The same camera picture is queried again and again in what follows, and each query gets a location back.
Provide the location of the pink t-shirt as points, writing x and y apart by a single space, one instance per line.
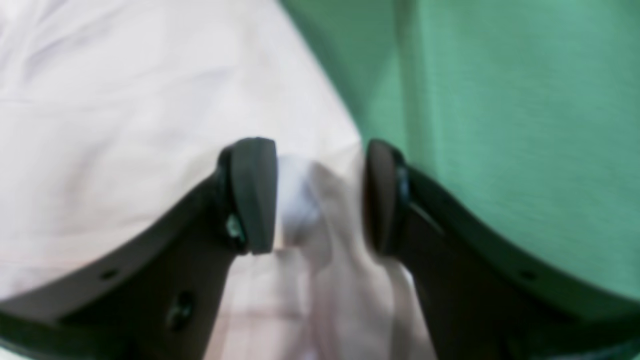
111 110

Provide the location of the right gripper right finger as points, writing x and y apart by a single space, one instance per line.
482 297

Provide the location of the green table cloth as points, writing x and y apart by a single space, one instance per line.
526 110

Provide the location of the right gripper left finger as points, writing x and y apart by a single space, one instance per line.
157 296

